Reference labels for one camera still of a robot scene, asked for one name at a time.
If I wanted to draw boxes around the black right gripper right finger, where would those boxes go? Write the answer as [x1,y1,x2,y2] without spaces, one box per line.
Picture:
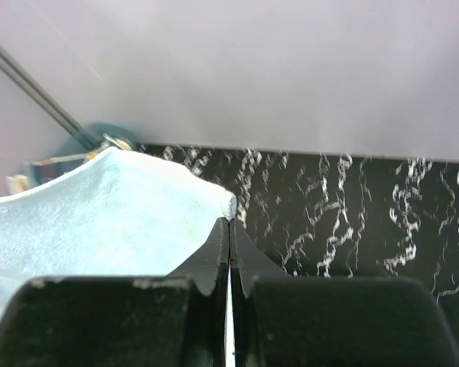
[229,219,459,366]

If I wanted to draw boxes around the teal plastic laundry basket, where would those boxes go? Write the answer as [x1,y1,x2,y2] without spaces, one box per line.
[47,122,139,158]

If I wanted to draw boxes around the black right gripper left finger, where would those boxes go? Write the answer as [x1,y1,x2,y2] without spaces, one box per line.
[0,218,230,366]

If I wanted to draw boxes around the left aluminium corner post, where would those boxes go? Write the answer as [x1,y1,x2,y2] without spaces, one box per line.
[0,44,82,135]

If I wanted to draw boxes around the light blue terry towel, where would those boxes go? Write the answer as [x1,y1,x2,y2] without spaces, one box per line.
[0,148,237,317]

